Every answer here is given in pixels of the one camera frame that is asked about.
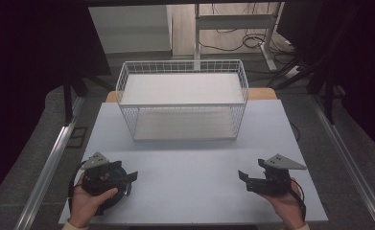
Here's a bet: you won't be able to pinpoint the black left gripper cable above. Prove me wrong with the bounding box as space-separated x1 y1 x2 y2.
67 161 87 209

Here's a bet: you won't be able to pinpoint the metal floor rail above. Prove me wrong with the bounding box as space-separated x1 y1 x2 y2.
309 95 375 230
13 96 86 230

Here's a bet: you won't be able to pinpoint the person's right hand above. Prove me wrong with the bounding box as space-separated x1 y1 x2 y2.
259 177 306 230

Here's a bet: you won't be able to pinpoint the black cable beside table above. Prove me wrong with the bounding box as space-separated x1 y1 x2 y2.
289 121 302 144

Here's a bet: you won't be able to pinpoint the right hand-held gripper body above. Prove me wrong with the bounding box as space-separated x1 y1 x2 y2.
246 153 308 196

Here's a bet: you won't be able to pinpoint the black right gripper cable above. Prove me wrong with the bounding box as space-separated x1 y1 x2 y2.
289 177 307 222

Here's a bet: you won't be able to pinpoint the white power strip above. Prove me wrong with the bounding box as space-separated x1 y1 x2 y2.
283 64 302 80

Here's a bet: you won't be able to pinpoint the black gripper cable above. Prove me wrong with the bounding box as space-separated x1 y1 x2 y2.
289 177 307 222
67 161 87 209

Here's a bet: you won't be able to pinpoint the white wire shelf rack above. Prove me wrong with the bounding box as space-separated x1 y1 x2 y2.
115 58 249 142

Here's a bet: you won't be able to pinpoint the wooden table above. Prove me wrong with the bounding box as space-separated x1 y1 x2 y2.
105 87 278 104

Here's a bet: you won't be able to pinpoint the person's left hand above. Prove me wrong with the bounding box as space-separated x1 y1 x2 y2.
67 173 119 229

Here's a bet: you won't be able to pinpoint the white metal desk frame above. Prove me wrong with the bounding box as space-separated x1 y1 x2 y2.
193 2 287 72

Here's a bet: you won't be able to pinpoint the black floor cables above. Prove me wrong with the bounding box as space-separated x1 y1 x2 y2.
198 3 299 61

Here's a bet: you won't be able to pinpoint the black floor frame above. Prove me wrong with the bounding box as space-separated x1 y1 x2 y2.
66 126 89 150

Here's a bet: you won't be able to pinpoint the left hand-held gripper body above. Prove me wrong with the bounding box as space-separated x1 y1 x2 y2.
80 151 132 196

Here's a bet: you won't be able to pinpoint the black stand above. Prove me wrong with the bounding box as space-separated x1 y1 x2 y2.
266 3 362 126
62 71 114 127

